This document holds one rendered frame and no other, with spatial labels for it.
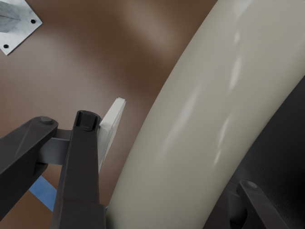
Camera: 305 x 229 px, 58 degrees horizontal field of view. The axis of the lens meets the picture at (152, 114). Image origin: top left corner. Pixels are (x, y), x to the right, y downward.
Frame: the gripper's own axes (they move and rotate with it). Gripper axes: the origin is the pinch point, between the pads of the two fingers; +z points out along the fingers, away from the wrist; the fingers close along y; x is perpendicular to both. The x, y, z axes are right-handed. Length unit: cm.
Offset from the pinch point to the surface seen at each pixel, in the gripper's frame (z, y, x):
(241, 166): 83, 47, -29
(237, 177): 83, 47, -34
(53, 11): 93, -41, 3
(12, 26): 91, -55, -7
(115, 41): 91, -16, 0
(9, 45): 92, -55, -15
